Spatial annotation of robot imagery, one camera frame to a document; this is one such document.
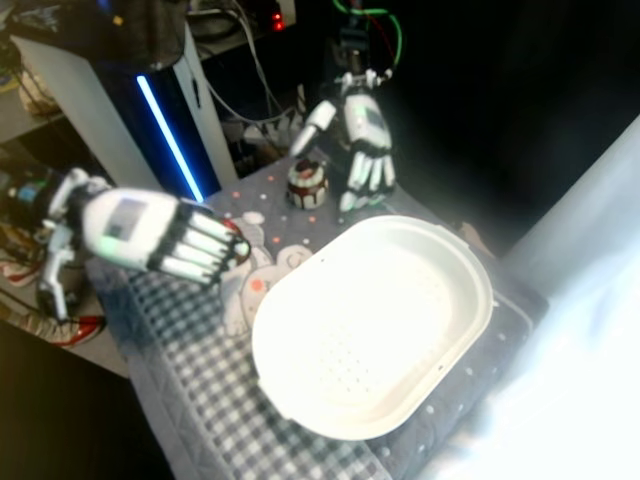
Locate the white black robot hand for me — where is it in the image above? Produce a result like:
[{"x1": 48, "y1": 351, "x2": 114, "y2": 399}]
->
[
  {"x1": 288, "y1": 92, "x2": 399, "y2": 214},
  {"x1": 79, "y1": 187, "x2": 253, "y2": 290}
]

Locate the chocolate cake with white drips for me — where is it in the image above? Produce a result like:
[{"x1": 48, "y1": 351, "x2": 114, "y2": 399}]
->
[{"x1": 285, "y1": 158, "x2": 330, "y2": 211}]

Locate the chocolate cake with red cherry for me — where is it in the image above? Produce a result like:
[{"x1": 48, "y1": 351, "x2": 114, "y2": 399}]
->
[{"x1": 219, "y1": 217, "x2": 254, "y2": 269}]

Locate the white oval plastic basket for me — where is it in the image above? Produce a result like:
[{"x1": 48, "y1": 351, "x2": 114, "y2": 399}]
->
[{"x1": 251, "y1": 214, "x2": 496, "y2": 442}]

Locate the computer tower with blue light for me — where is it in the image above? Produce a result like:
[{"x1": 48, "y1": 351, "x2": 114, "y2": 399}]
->
[{"x1": 9, "y1": 19, "x2": 240, "y2": 204}]

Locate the red white shoe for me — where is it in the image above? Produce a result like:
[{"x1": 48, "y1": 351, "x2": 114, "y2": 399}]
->
[
  {"x1": 19, "y1": 312, "x2": 107, "y2": 349},
  {"x1": 0, "y1": 249, "x2": 42, "y2": 289}
]

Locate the black device with red lights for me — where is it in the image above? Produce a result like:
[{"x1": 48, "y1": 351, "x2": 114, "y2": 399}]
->
[{"x1": 249, "y1": 0, "x2": 301, "y2": 36}]

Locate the grey checked bear quilt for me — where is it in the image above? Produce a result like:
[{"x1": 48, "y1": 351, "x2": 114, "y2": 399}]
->
[{"x1": 87, "y1": 154, "x2": 551, "y2": 480}]

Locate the green cable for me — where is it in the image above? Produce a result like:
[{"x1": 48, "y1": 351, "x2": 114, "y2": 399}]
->
[{"x1": 333, "y1": 0, "x2": 404, "y2": 71}]

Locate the red cable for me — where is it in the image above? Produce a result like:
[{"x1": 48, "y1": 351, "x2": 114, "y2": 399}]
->
[{"x1": 360, "y1": 9, "x2": 389, "y2": 49}]

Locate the grey cable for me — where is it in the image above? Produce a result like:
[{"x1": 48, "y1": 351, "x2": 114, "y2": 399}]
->
[{"x1": 199, "y1": 12, "x2": 291, "y2": 126}]

